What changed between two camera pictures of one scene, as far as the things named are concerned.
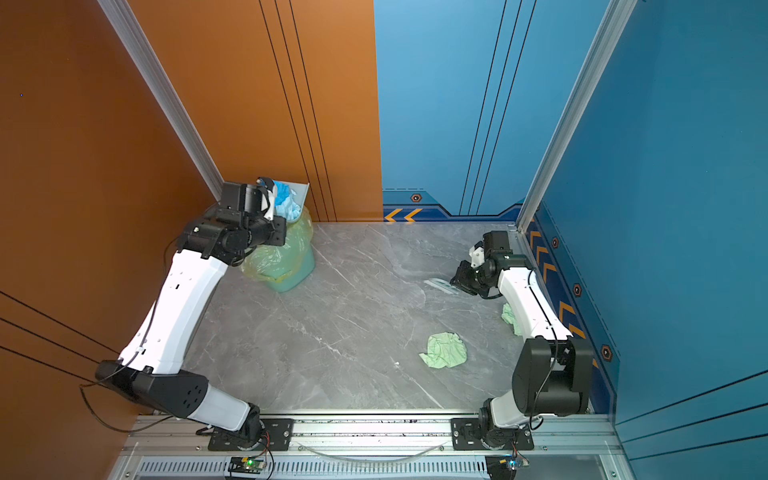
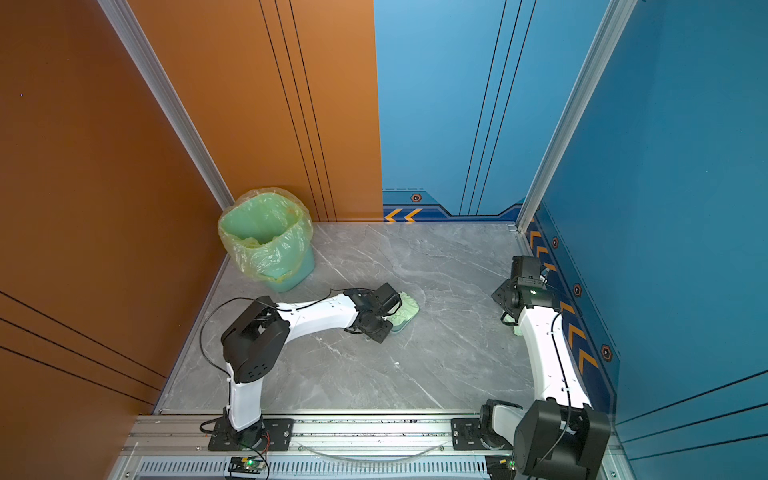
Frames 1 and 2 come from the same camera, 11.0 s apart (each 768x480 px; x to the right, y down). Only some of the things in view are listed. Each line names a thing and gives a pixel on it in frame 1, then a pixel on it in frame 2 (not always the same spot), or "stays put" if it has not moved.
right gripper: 462,279 -> 499,293
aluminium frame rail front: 566,447 stays put
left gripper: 280,221 -> 382,336
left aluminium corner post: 144,61 stays put
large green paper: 445,349 -> 408,310
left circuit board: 248,464 stays put
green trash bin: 285,267 stays put
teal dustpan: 282,198 -> 398,328
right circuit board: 504,467 stays put
